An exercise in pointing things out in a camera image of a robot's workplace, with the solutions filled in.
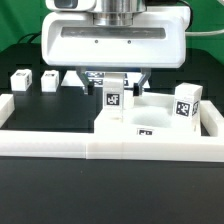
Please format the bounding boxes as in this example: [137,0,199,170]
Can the white U-shaped obstacle fence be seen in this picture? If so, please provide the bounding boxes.
[0,100,224,162]

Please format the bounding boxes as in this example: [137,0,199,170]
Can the black cables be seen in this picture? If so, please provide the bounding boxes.
[16,31,44,44]

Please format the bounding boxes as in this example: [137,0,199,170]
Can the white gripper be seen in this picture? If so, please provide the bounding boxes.
[41,6,190,96]

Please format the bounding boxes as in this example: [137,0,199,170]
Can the white sheet with markers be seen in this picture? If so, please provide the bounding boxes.
[61,70,150,89]

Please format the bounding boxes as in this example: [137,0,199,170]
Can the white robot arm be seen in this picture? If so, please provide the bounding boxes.
[41,0,193,96]

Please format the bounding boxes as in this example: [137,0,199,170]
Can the white square table top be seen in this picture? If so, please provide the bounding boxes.
[94,93,201,137]

